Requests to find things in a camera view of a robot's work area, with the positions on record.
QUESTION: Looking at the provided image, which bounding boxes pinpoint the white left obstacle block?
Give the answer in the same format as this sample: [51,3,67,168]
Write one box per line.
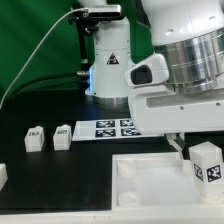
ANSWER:
[0,164,8,191]

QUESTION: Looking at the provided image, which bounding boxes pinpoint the black camera stand pole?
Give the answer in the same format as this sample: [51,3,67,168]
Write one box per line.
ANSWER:
[76,20,89,70]

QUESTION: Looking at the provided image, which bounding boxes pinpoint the white AprilTag base plate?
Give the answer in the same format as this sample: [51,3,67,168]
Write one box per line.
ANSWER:
[71,118,166,142]

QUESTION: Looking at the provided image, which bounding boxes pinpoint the black base cables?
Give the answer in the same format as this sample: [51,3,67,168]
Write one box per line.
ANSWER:
[6,72,91,101]

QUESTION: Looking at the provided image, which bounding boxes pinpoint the white front fence bar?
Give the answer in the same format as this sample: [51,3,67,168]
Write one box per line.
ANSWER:
[0,213,224,224]

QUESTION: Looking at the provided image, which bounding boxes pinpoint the white square tabletop tray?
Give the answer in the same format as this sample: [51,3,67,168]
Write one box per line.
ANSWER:
[112,153,224,217]

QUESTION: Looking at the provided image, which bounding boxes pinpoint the white camera cable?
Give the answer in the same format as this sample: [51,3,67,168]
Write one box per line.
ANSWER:
[0,8,90,111]

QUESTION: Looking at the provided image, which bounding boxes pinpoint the black camera on stand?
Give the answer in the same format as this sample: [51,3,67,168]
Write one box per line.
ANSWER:
[68,5,123,23]

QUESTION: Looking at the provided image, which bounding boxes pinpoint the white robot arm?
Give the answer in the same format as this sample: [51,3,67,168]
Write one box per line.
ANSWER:
[125,0,224,134]

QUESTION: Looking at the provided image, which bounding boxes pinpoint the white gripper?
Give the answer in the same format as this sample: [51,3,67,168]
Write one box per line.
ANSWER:
[124,54,224,159]

